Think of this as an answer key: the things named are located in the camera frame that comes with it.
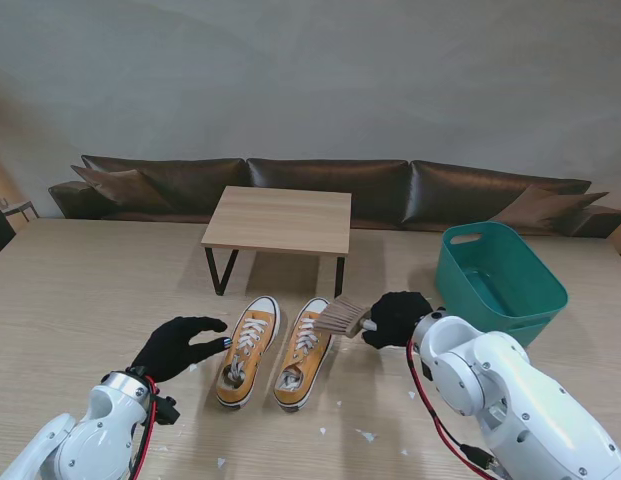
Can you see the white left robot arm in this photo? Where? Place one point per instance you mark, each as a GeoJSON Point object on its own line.
{"type": "Point", "coordinates": [90, 440]}

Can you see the beige hand brush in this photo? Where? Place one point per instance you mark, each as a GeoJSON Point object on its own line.
{"type": "Point", "coordinates": [340, 317]}

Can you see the yellow canvas sneaker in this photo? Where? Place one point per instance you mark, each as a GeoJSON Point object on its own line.
{"type": "Point", "coordinates": [245, 360]}
{"type": "Point", "coordinates": [305, 360]}

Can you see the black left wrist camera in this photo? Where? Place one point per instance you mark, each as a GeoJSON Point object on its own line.
{"type": "Point", "coordinates": [167, 411]}

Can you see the small wooden stand black legs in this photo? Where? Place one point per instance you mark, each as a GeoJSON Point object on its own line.
{"type": "Point", "coordinates": [280, 220]}

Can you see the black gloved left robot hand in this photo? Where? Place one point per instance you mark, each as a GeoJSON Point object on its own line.
{"type": "Point", "coordinates": [175, 350]}

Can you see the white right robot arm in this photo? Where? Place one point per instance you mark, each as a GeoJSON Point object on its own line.
{"type": "Point", "coordinates": [515, 400]}

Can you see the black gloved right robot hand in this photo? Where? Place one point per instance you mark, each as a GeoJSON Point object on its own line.
{"type": "Point", "coordinates": [395, 320]}

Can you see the small background side table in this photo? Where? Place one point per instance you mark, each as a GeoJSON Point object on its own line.
{"type": "Point", "coordinates": [17, 206]}

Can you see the teal plastic basin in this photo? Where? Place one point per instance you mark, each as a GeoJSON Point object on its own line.
{"type": "Point", "coordinates": [495, 295]}

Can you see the brown cushion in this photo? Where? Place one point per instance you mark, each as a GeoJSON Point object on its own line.
{"type": "Point", "coordinates": [545, 207]}
{"type": "Point", "coordinates": [125, 187]}

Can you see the brown leather sofa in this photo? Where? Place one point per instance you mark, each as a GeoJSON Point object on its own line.
{"type": "Point", "coordinates": [380, 190]}

